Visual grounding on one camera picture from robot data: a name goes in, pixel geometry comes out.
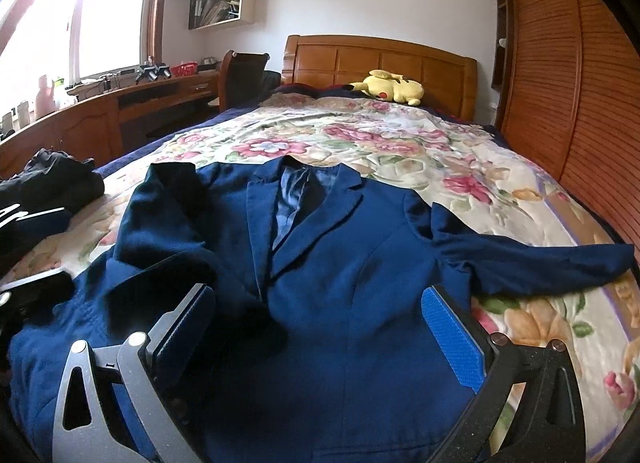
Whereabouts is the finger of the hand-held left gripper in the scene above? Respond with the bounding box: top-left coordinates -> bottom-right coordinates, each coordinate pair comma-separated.
0,270 -> 76,344
0,206 -> 74,269

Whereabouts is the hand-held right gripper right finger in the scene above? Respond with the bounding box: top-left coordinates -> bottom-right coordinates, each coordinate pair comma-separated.
422,284 -> 587,463

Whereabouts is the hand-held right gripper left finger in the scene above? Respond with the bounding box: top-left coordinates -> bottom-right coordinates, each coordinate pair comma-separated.
51,283 -> 217,463

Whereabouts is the blue suit jacket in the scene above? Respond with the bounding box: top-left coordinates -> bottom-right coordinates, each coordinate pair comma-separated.
7,156 -> 636,463

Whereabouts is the black clothing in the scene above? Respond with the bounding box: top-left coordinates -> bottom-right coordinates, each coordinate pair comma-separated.
0,148 -> 106,224

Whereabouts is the navy bed sheet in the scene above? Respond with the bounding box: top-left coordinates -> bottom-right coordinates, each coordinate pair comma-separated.
92,108 -> 261,179

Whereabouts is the wooden desk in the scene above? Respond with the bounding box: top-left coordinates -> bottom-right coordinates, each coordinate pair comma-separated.
0,72 -> 221,179

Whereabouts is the pink bottle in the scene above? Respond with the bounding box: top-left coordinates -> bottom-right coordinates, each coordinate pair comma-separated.
35,74 -> 56,119

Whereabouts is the black metal gadget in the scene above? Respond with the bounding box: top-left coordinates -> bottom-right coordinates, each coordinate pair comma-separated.
135,63 -> 173,83

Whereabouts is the bed with floral blanket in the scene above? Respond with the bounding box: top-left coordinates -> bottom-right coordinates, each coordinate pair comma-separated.
0,93 -> 640,463

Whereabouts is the window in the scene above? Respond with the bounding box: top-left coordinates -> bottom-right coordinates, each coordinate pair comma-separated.
0,0 -> 168,94

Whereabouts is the wooden chair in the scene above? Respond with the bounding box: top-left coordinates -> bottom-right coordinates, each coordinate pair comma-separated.
206,50 -> 271,111

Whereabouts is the yellow plush toy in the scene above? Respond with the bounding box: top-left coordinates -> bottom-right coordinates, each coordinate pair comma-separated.
343,70 -> 426,106

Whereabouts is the wooden louvred wardrobe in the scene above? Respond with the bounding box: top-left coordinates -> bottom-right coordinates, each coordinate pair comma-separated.
492,0 -> 640,256

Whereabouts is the wooden bed headboard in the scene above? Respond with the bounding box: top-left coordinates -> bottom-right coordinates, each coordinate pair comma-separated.
280,34 -> 478,122

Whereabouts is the wooden niche shelf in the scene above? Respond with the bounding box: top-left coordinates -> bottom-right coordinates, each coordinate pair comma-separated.
491,0 -> 510,90

